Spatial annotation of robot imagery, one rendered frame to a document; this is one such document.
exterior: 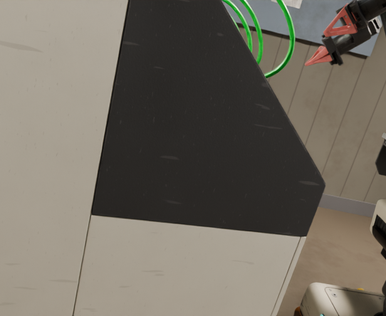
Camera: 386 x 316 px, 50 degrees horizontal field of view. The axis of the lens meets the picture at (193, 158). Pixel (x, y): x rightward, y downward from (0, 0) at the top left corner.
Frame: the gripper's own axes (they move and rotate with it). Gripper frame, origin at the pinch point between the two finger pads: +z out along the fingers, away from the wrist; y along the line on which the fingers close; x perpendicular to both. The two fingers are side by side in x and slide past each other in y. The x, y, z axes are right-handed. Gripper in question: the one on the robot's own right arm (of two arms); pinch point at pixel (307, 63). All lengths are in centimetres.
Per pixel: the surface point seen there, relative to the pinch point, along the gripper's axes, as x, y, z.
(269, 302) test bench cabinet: 35, -49, 43
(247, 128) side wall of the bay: 41.3, 1.8, 23.5
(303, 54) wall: -182, -28, -22
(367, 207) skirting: -193, -171, -13
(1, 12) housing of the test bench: 57, 48, 51
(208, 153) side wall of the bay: 43, 1, 34
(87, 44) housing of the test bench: 52, 36, 42
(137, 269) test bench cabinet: 46, -16, 65
